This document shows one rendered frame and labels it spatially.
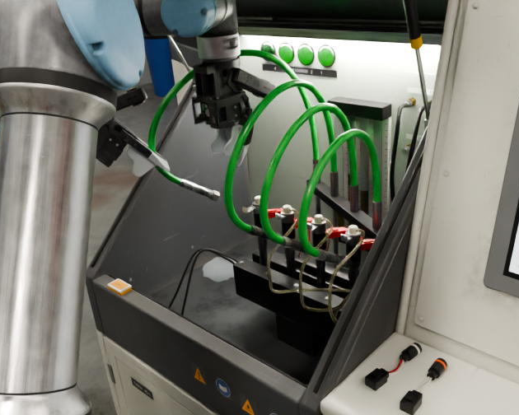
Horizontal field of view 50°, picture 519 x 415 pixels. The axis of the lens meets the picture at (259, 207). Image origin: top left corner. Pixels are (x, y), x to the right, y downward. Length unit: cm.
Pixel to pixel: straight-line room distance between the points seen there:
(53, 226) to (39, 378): 13
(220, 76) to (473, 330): 61
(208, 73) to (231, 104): 7
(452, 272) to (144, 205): 75
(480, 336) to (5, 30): 79
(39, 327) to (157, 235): 95
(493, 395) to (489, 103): 44
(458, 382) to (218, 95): 62
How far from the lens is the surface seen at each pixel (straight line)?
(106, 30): 53
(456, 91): 93
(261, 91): 110
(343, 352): 93
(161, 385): 131
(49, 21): 53
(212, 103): 102
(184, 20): 90
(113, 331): 139
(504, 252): 92
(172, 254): 149
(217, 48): 101
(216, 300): 141
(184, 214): 148
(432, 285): 99
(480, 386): 96
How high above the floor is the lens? 162
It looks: 25 degrees down
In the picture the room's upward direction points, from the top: 5 degrees counter-clockwise
